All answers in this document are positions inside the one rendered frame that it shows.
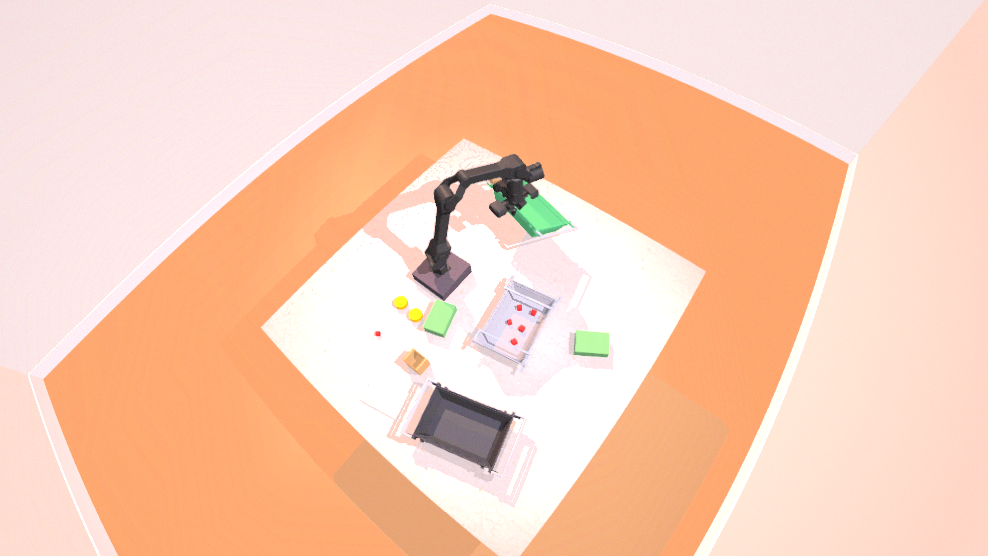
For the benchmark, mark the green block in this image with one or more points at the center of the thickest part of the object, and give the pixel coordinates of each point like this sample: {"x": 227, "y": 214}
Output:
{"x": 591, "y": 344}
{"x": 440, "y": 318}

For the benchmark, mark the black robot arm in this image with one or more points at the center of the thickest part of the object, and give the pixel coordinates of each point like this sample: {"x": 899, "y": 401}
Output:
{"x": 512, "y": 171}

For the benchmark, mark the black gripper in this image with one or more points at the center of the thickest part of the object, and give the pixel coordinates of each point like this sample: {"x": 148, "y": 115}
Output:
{"x": 514, "y": 201}

